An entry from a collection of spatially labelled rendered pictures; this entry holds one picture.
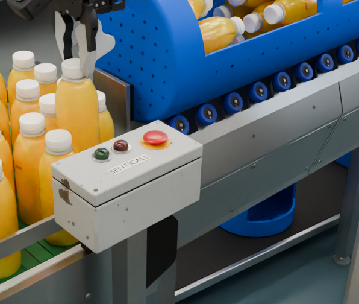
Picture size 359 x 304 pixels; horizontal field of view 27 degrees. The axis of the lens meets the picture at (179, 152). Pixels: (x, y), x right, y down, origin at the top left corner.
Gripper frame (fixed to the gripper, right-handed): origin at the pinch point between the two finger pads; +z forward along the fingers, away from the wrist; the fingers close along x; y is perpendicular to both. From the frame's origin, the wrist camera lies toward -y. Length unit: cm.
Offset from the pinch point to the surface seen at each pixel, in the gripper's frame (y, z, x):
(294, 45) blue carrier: 53, 11, -1
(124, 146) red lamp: -2.8, 6.0, -15.2
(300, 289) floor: 100, 117, 20
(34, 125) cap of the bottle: -6.9, 8.4, 1.5
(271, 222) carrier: 98, 96, 33
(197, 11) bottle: 35.3, 2.4, 9.3
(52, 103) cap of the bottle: -1.0, 8.1, 5.3
